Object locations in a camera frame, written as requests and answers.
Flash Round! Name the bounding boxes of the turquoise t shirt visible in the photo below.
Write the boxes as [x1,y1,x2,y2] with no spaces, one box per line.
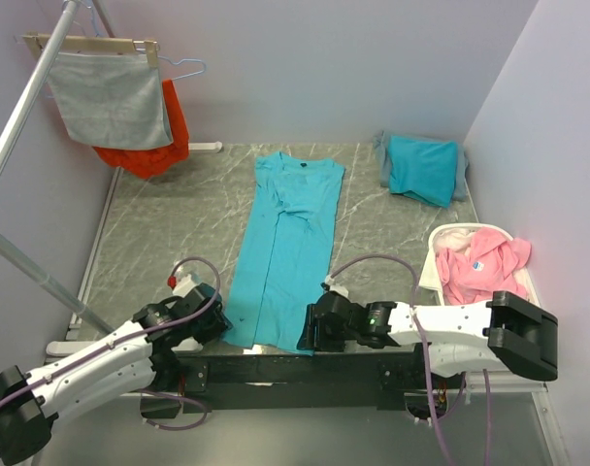
[224,152,344,352]
[387,136,459,208]

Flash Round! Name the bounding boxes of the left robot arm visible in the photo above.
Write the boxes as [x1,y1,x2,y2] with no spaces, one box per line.
[0,283,230,465]

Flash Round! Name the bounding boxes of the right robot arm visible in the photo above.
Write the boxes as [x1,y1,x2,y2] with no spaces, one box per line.
[297,290,558,387]

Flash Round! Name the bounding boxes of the black base beam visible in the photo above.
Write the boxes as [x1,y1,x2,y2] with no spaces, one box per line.
[139,351,451,419]

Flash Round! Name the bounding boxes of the white laundry basket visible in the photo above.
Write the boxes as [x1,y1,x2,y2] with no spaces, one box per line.
[428,221,543,312]

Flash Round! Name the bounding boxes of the metal clothes rack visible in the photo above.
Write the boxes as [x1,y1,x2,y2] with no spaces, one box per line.
[0,1,113,335]

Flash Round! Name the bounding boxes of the pink t shirt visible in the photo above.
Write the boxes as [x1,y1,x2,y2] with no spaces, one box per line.
[434,227,532,305]

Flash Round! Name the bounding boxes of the orange hanging garment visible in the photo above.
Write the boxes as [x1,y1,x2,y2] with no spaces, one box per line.
[94,80,189,180]

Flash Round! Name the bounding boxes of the white rack foot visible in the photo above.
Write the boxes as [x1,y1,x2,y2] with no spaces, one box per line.
[188,142,223,153]

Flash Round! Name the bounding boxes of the folded turquoise t shirt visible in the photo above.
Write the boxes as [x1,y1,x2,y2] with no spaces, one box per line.
[387,136,459,208]

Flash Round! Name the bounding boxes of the grey hanging cloth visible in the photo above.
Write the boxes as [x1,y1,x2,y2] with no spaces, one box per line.
[48,52,173,150]

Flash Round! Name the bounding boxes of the wooden clip hanger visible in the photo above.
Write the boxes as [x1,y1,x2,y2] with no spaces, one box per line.
[22,32,159,69]

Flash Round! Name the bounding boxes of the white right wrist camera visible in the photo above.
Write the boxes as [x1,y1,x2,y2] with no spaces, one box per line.
[321,274,349,299]

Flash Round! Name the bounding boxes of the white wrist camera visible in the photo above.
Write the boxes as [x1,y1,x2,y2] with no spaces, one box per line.
[321,274,349,299]
[167,274,202,297]

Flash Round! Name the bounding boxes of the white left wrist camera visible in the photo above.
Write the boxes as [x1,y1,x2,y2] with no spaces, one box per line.
[167,274,202,297]

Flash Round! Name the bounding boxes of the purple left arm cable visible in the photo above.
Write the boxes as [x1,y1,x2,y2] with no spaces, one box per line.
[0,255,223,462]

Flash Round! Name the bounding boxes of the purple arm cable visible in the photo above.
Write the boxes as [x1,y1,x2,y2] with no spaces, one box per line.
[0,255,223,462]
[326,254,495,466]

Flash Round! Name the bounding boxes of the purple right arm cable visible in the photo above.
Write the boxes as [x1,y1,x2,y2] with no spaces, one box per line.
[326,254,495,466]

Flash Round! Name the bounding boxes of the aluminium rail frame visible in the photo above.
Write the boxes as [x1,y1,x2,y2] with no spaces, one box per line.
[32,356,551,400]

